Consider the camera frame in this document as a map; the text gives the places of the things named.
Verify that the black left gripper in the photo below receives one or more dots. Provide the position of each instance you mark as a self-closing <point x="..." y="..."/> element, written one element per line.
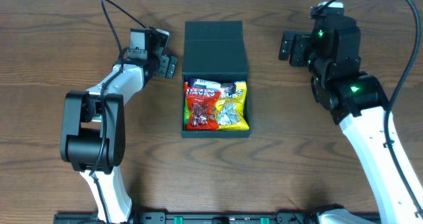
<point x="166" y="66"/>

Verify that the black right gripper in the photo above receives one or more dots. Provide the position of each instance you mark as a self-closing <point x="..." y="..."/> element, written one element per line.
<point x="294" y="47"/>

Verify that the purple white candy bar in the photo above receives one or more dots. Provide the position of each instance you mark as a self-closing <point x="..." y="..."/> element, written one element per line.
<point x="211" y="85"/>

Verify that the dark green gift box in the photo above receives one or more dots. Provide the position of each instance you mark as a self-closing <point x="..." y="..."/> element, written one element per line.
<point x="215" y="51"/>

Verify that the red candy bag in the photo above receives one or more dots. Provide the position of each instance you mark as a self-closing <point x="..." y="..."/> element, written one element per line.
<point x="201" y="104"/>

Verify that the yellow candy bag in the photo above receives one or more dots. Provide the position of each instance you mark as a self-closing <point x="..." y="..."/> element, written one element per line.
<point x="230" y="109"/>

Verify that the Haribo gummy candy bag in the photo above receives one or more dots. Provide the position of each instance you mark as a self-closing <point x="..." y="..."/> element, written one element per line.
<point x="186" y="113"/>

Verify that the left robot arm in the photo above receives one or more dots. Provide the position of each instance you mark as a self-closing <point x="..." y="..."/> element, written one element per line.
<point x="93" y="134"/>

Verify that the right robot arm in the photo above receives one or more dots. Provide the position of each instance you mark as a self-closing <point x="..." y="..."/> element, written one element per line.
<point x="358" y="104"/>

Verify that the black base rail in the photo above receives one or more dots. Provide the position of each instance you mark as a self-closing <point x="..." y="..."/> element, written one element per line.
<point x="283" y="216"/>

